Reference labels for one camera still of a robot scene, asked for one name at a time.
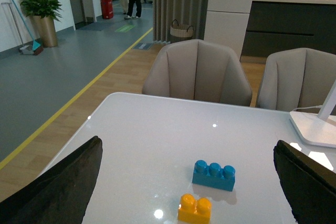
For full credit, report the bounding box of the beige chair left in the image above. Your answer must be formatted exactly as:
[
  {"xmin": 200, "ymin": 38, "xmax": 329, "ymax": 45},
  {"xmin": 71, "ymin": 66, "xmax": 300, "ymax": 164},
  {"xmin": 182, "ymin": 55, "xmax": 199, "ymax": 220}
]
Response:
[{"xmin": 142, "ymin": 39, "xmax": 253, "ymax": 106}]

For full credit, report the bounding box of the teal broom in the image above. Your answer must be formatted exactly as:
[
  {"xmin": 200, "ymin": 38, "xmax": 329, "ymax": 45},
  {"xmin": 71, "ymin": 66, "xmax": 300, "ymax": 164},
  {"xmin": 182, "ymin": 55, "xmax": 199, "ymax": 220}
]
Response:
[{"xmin": 11, "ymin": 0, "xmax": 44, "ymax": 56}]

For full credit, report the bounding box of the white lamp cable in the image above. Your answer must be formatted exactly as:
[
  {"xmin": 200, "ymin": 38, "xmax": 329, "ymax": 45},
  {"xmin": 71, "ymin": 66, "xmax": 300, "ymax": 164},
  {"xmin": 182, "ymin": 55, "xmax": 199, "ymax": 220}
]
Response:
[{"xmin": 291, "ymin": 105, "xmax": 322, "ymax": 112}]

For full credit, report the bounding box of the white desk lamp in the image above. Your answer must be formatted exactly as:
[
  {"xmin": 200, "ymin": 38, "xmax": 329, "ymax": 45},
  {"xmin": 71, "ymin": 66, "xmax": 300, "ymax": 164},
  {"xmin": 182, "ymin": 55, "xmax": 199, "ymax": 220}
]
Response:
[{"xmin": 290, "ymin": 82, "xmax": 335, "ymax": 148}]

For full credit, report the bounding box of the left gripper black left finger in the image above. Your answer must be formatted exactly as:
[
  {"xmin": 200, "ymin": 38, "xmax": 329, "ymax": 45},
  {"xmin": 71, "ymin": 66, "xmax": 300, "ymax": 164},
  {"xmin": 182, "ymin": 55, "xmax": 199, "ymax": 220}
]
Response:
[{"xmin": 1, "ymin": 136, "xmax": 103, "ymax": 223}]

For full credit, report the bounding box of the white pillar cabinet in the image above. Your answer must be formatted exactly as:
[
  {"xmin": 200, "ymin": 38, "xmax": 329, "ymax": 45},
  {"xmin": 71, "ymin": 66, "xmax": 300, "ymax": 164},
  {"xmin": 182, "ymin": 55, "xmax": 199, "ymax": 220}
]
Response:
[{"xmin": 204, "ymin": 0, "xmax": 253, "ymax": 58}]

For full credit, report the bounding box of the beige chair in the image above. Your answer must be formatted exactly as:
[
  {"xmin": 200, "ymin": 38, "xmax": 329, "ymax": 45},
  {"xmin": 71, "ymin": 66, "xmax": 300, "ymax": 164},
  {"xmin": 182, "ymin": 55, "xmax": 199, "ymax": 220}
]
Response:
[
  {"xmin": 256, "ymin": 48, "xmax": 335, "ymax": 113},
  {"xmin": 142, "ymin": 39, "xmax": 253, "ymax": 106}
]

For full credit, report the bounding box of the blue three-stud block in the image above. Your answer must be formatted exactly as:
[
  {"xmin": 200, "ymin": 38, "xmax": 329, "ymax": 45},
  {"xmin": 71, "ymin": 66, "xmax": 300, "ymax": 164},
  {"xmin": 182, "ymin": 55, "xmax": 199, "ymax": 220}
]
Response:
[{"xmin": 192, "ymin": 160, "xmax": 236, "ymax": 191}]

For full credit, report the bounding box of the dark grey cabinet counter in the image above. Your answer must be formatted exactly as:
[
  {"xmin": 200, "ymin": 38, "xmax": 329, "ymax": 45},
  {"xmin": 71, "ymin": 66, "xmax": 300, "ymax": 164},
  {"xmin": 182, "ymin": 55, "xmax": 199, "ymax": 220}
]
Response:
[{"xmin": 241, "ymin": 1, "xmax": 335, "ymax": 58}]

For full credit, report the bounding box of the woven basket with handles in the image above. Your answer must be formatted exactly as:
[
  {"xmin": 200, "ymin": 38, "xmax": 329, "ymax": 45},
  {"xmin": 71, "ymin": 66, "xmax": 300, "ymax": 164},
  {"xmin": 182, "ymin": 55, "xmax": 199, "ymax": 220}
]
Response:
[{"xmin": 170, "ymin": 19, "xmax": 194, "ymax": 43}]

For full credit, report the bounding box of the beige chair right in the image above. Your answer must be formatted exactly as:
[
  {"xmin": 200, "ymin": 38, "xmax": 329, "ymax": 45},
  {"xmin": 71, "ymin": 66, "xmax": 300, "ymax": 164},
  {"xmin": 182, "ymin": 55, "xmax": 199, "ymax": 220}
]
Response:
[{"xmin": 256, "ymin": 48, "xmax": 335, "ymax": 113}]

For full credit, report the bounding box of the green potted plant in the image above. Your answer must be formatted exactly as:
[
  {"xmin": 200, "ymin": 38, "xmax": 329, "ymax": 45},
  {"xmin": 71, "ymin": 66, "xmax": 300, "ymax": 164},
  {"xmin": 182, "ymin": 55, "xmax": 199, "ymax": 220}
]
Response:
[{"xmin": 19, "ymin": 0, "xmax": 61, "ymax": 47}]

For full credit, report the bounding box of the grey curtain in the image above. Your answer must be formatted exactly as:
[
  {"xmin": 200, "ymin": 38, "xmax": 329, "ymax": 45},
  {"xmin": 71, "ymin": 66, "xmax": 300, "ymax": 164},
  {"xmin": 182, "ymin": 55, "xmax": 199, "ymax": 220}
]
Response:
[{"xmin": 153, "ymin": 0, "xmax": 208, "ymax": 42}]

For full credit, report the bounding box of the yellow two-stud block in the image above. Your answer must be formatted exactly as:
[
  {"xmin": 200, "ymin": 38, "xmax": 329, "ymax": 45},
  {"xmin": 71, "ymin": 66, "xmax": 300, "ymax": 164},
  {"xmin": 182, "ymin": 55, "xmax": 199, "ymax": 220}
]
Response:
[{"xmin": 177, "ymin": 194, "xmax": 212, "ymax": 224}]

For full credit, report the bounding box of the grey dustpan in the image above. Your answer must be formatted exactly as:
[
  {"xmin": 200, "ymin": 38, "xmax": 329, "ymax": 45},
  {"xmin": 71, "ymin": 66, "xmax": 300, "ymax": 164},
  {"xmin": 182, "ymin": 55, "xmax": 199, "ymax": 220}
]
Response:
[{"xmin": 1, "ymin": 2, "xmax": 34, "ymax": 55}]

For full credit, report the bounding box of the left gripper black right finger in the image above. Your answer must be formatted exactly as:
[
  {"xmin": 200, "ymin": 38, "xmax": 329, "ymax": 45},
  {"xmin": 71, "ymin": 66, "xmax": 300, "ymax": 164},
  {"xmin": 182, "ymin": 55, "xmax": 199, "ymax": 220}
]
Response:
[{"xmin": 274, "ymin": 140, "xmax": 335, "ymax": 223}]

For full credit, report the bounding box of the red bin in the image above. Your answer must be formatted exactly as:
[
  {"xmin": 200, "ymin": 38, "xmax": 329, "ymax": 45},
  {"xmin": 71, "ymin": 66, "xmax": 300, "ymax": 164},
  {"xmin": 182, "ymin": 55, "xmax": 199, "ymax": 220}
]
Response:
[{"xmin": 101, "ymin": 0, "xmax": 113, "ymax": 19}]

